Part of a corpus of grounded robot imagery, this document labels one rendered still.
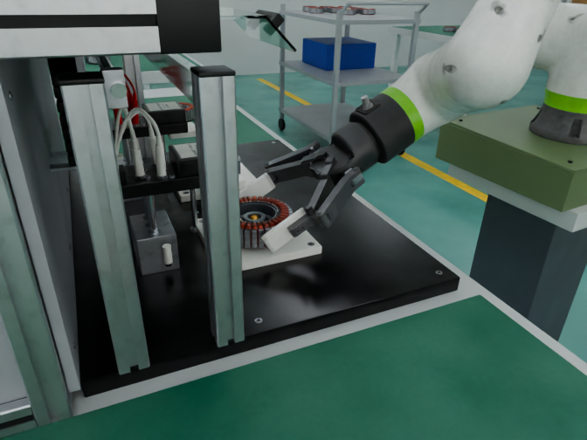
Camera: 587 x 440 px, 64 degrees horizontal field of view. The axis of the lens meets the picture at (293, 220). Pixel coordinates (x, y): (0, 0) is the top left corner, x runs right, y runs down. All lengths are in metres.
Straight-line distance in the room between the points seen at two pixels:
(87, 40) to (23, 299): 0.21
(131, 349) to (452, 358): 0.34
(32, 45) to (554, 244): 1.02
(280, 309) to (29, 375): 0.26
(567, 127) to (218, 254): 0.83
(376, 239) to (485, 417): 0.31
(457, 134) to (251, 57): 5.33
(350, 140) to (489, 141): 0.44
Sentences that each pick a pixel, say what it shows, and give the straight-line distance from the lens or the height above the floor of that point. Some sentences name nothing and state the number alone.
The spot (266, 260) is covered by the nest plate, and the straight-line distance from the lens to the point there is 0.64.
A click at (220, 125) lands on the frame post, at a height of 1.01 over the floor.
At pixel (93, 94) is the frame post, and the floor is 1.04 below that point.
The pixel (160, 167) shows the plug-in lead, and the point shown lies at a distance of 0.59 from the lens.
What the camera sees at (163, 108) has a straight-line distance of 0.84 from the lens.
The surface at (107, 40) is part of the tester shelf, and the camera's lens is 0.36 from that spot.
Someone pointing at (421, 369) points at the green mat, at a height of 0.75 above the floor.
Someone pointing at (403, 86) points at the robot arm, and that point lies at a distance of 0.73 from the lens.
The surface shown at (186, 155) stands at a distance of 0.60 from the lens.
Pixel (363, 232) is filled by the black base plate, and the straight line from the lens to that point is 0.74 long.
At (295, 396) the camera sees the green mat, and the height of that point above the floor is 0.75.
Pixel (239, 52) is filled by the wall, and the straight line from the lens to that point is 6.26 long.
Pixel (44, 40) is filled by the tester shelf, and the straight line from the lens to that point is 0.36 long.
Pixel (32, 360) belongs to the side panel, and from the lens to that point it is 0.48.
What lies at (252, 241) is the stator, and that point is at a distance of 0.64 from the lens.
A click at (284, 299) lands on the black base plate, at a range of 0.58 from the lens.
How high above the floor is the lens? 1.12
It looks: 27 degrees down
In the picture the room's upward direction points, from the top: 1 degrees clockwise
